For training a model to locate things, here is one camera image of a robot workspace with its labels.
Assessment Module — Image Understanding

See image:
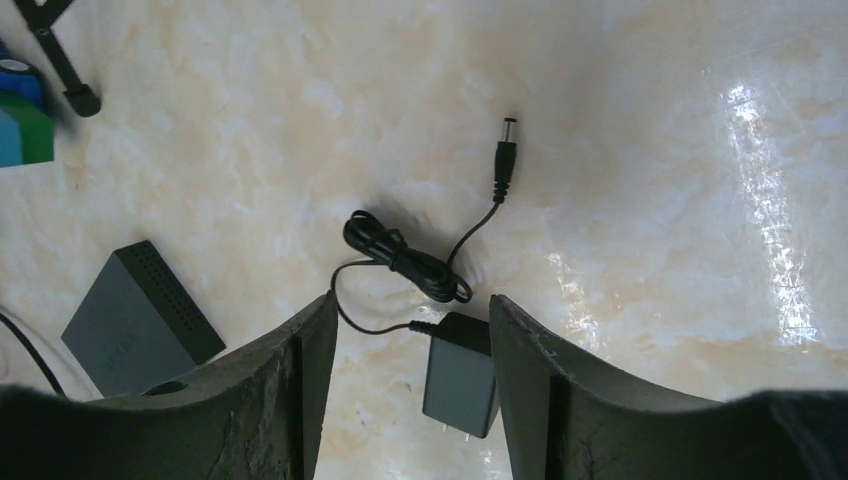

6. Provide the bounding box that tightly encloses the colourful toy block truck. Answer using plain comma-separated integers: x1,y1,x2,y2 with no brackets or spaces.
1,42,55,168

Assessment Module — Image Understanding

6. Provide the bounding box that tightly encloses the black tripod mic stand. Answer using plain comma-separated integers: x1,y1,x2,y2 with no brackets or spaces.
13,0,102,118

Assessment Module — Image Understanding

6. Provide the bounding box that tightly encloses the black switch power adapter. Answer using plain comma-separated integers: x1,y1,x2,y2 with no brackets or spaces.
337,117,518,438

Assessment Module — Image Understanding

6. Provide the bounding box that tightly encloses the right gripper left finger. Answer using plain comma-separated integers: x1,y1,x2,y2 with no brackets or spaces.
1,293,338,479

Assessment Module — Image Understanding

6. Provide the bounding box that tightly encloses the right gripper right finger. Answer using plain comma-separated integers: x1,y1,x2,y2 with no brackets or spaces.
489,295,847,479

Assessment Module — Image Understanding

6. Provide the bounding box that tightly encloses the black network switch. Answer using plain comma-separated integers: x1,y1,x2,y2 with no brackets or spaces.
62,240,226,397

